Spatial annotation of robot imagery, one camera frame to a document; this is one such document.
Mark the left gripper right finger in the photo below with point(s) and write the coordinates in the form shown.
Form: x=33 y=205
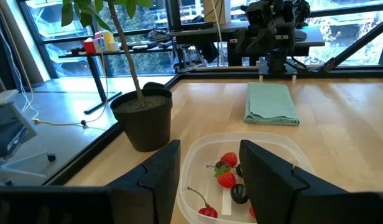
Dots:
x=269 y=186

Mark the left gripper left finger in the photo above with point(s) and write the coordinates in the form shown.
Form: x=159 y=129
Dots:
x=154 y=186

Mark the black cherry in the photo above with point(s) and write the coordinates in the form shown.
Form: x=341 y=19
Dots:
x=239 y=193

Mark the dark red cherry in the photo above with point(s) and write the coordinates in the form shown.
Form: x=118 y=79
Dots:
x=223 y=164

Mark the black desk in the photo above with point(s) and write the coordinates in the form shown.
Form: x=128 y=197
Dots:
x=210 y=31

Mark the black side table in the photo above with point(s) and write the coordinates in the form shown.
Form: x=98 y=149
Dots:
x=95 y=71

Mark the teal folded cloth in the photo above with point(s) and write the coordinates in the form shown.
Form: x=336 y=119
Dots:
x=270 y=102

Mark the white cup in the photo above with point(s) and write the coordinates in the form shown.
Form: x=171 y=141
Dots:
x=114 y=46

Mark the green plant in black pot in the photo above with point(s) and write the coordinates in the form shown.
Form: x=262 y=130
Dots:
x=145 y=130

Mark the red box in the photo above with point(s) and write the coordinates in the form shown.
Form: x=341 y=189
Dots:
x=89 y=46

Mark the red strawberry green leaves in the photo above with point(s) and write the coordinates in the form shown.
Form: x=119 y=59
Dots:
x=230 y=158
x=226 y=180

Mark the beige cardboard box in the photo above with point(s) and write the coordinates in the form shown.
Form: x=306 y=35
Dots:
x=224 y=11

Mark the blackberry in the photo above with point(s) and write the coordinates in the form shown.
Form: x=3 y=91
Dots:
x=238 y=170

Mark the clear plastic tupperware container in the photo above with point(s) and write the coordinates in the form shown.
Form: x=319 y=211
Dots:
x=272 y=146

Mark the red raspberry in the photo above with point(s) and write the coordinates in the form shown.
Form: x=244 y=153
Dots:
x=252 y=211

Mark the bright red cherry with stem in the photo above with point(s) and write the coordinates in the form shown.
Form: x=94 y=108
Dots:
x=208 y=212

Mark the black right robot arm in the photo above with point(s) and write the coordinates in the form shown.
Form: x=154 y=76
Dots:
x=278 y=59

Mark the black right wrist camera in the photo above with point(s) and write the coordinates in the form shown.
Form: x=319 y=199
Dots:
x=256 y=14

